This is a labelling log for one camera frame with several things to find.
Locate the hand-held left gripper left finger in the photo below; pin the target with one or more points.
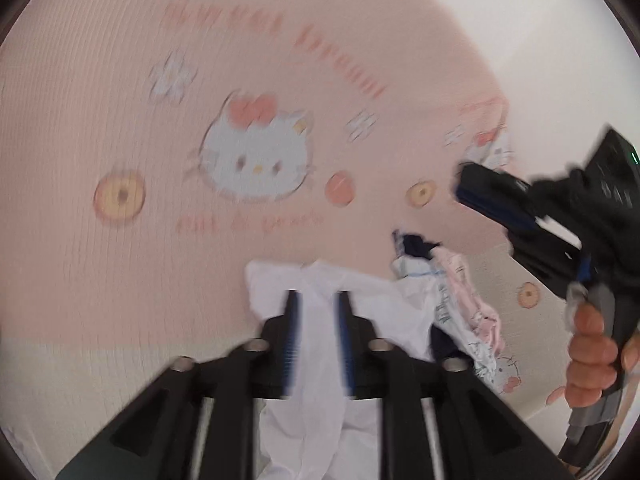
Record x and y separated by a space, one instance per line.
292 340

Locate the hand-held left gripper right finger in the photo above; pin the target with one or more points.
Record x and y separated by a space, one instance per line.
346 340

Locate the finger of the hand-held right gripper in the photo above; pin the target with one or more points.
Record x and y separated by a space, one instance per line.
547 255
495 190

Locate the white navy-trimmed t-shirt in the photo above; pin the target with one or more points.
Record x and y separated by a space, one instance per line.
320 290

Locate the person's right hand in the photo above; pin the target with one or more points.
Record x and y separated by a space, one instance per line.
590 360

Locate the pink printed garment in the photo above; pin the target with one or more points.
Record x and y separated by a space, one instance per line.
480 310

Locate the white cartoon print garment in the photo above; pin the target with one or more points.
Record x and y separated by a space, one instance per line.
450 310

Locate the pink cat print sofa cover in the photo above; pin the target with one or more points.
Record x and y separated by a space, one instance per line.
150 260

